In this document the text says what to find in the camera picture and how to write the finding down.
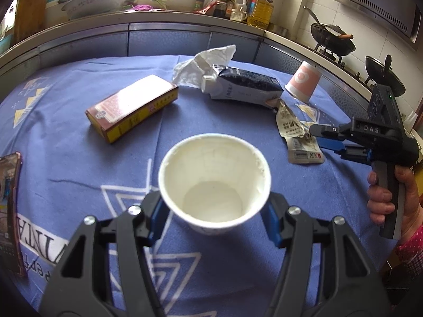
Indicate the smartphone with dark case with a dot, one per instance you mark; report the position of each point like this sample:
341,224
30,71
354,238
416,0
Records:
10,249

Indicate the white tissue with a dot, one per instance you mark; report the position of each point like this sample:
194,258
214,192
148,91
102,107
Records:
190,72

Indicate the black wok with spatula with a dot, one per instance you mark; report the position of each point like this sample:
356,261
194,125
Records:
331,37

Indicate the dark blue milk carton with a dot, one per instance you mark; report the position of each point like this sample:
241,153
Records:
231,83

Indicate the white plastic jug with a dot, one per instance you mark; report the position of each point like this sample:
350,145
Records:
239,10

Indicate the yellow cooking oil bottle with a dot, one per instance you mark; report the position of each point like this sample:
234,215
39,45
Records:
261,14

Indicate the steel range hood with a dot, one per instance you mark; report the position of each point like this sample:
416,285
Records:
403,17

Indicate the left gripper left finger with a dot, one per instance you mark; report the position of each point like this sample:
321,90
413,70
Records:
81,283

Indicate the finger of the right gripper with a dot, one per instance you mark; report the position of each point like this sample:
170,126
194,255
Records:
329,132
349,152

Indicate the gas stove top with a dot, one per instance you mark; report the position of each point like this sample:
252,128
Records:
353,66

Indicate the grey kitchen cabinets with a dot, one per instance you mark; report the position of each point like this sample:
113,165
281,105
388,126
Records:
64,44

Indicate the person right hand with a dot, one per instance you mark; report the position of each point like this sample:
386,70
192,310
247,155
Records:
380,203

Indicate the beige snack bag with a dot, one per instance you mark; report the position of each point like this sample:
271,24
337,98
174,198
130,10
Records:
302,147

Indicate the white patterned basin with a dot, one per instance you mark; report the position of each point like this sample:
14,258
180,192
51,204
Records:
76,9

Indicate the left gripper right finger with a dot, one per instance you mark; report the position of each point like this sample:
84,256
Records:
349,284

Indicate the black lidded frying pan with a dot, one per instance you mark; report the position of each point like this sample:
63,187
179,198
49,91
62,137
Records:
382,74

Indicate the wooden cutting board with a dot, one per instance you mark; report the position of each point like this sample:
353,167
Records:
29,18

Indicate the red yellow cardboard box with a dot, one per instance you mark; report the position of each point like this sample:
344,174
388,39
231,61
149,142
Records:
117,114

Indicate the red checkered sleeve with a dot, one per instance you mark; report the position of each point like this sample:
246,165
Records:
410,262

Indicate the pink paper cup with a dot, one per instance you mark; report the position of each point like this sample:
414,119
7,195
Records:
303,83

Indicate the white yogurt cup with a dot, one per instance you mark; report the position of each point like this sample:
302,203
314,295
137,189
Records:
214,182

